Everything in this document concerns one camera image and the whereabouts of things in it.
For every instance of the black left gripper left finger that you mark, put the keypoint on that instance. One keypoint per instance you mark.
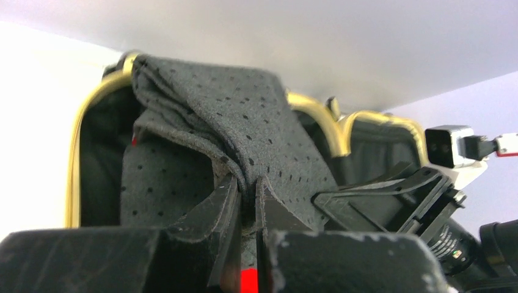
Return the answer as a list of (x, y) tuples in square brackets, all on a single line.
[(198, 253)]

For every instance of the yellow open suitcase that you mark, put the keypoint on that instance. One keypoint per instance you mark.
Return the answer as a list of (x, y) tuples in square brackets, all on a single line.
[(339, 130)]

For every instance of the red printed t-shirt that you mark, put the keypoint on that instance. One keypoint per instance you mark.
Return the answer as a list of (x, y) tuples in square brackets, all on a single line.
[(249, 281)]

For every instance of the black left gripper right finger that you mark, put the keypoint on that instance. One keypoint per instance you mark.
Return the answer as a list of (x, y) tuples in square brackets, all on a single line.
[(293, 258)]

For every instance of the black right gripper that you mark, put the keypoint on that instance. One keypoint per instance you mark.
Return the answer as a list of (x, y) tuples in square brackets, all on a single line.
[(406, 199)]

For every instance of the dark grey dotted cloth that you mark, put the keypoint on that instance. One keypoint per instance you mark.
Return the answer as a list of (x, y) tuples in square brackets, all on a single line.
[(199, 123)]

